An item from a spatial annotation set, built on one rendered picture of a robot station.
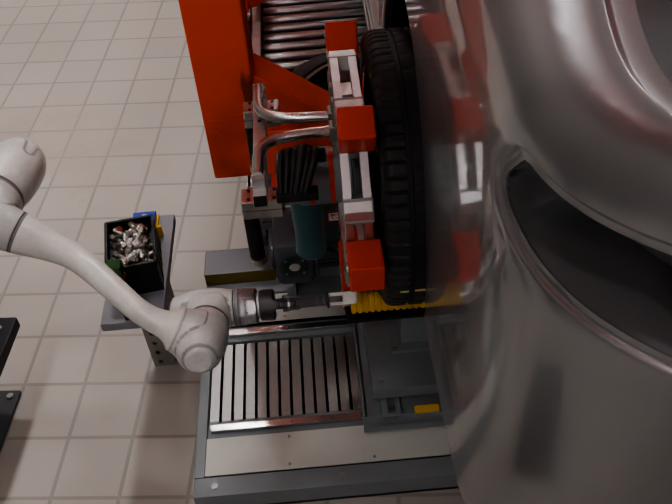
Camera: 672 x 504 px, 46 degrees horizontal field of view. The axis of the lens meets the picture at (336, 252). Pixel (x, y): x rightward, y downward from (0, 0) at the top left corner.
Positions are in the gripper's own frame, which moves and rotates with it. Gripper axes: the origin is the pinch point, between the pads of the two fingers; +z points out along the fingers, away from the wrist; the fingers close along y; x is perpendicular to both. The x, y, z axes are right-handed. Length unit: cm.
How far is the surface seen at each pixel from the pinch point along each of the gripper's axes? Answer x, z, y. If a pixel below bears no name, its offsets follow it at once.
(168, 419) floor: -36, -56, -54
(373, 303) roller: -2.8, 8.0, -12.7
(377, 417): -36.1, 7.4, -30.7
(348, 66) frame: 53, 6, 12
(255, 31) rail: 108, -24, -143
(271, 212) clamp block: 21.1, -14.2, 18.4
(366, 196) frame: 22.2, 6.3, 26.9
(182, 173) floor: 50, -60, -141
